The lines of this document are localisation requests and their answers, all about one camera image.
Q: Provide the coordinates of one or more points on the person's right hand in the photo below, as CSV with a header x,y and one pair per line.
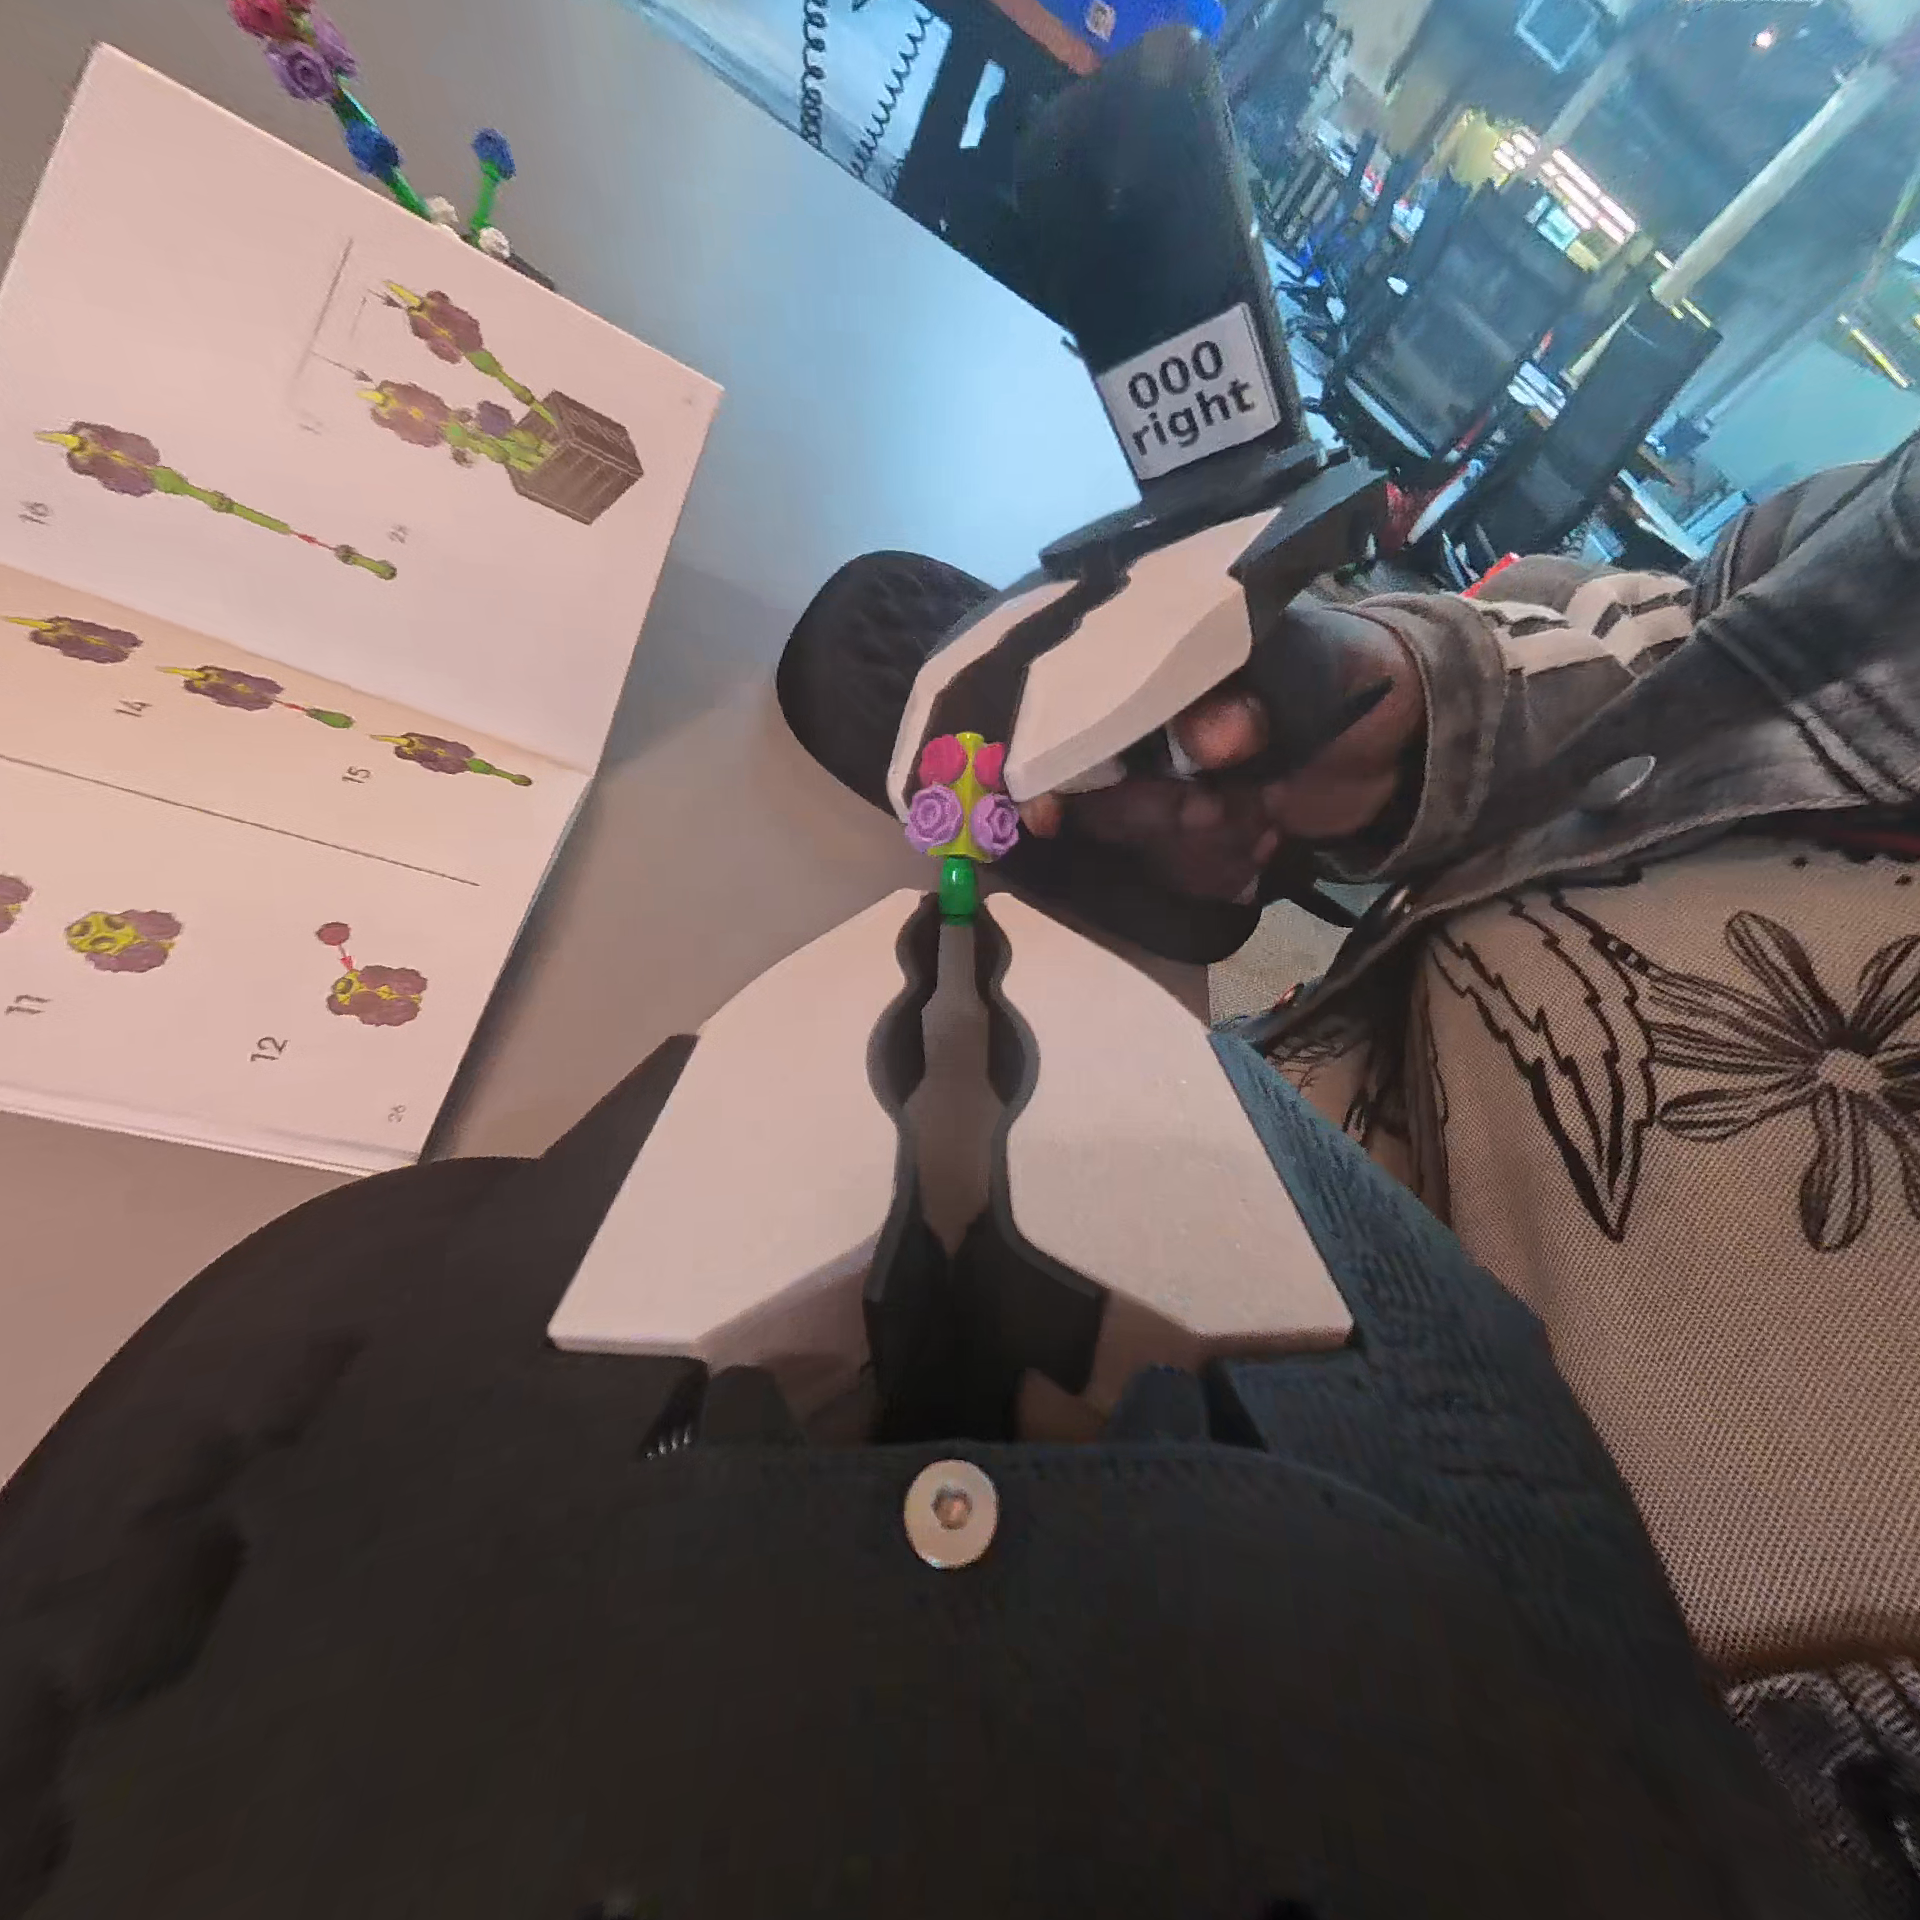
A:
x,y
1245,810

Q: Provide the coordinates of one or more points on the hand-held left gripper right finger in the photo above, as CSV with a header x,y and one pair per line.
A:
x,y
1171,1171

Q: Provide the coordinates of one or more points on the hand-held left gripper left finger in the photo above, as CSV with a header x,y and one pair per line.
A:
x,y
750,1171

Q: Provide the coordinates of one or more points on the beige floral shirt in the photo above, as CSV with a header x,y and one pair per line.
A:
x,y
1650,1349

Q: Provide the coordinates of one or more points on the black office chair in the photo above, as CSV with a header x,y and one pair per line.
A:
x,y
1590,435

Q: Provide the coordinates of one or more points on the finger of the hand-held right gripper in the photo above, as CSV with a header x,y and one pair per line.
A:
x,y
968,682
1141,675

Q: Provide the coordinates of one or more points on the green toy stem piece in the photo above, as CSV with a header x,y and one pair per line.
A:
x,y
955,888

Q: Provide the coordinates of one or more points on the toy flower bouquet black planter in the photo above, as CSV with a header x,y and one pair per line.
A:
x,y
304,67

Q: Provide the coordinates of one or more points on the open instruction booklet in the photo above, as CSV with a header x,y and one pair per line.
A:
x,y
225,452

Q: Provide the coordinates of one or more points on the person's right forearm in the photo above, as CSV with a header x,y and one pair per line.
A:
x,y
1650,675

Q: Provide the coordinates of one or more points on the grey desk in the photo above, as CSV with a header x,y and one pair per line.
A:
x,y
839,375

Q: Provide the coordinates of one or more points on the grey denim jacket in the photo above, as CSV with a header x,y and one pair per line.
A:
x,y
1845,1771

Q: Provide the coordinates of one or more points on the pink purple toy flower head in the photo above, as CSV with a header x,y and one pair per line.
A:
x,y
961,797

